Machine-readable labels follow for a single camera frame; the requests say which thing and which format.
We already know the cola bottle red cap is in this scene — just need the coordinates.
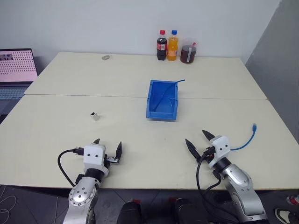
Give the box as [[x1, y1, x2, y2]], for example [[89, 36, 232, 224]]
[[156, 29, 168, 61]]

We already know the clear jar with brown liquid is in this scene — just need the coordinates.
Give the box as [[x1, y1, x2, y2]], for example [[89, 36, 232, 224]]
[[180, 37, 198, 64]]

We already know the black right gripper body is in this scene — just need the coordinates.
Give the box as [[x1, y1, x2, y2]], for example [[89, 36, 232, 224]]
[[198, 146, 215, 163]]

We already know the dark rounded shape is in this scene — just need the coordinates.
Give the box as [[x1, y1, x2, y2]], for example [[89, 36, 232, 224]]
[[116, 201, 142, 224], [174, 198, 199, 224]]

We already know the black and white shoe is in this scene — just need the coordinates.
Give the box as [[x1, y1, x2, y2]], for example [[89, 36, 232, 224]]
[[274, 208, 299, 224]]

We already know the blue plastic storage bin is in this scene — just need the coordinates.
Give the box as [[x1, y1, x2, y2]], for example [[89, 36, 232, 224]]
[[145, 79, 179, 121]]

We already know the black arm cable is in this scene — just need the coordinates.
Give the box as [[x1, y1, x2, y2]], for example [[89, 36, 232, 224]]
[[195, 147, 237, 224], [57, 146, 85, 188]]

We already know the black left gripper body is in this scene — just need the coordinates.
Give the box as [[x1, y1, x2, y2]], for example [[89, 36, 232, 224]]
[[104, 154, 118, 169]]

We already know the red and white shoe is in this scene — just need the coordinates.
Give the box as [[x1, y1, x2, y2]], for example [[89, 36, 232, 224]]
[[286, 195, 299, 206]]

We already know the orange soda bottle blue cap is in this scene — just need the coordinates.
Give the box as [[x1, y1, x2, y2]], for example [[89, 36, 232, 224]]
[[167, 29, 179, 62]]

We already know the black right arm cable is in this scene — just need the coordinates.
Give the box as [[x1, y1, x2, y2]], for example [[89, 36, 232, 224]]
[[195, 147, 237, 224]]

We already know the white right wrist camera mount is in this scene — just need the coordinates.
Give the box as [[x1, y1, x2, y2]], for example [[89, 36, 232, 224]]
[[208, 136, 232, 169]]

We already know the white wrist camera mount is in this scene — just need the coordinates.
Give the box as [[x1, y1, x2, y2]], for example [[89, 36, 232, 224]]
[[208, 136, 232, 169], [83, 144, 110, 176]]

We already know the thin blue cable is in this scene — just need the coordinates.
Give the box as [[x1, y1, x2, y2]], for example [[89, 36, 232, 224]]
[[153, 79, 186, 111]]

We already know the thin white floor cable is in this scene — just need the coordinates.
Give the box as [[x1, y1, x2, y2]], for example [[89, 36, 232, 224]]
[[0, 185, 17, 224]]

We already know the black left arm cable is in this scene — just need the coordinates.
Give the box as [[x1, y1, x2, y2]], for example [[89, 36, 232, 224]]
[[57, 146, 85, 188]]

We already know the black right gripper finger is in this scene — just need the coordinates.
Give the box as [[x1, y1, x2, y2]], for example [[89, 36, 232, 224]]
[[185, 139, 201, 162], [201, 130, 215, 141]]

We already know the grey laptop with pink screen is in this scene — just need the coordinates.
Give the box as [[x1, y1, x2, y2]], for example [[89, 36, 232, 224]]
[[0, 48, 38, 117]]

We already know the blue ethernet cable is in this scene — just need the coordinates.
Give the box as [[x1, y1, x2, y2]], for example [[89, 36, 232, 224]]
[[230, 123, 258, 151]]

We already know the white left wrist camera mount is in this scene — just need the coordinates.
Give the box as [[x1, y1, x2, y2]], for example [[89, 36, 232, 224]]
[[83, 144, 110, 176]]

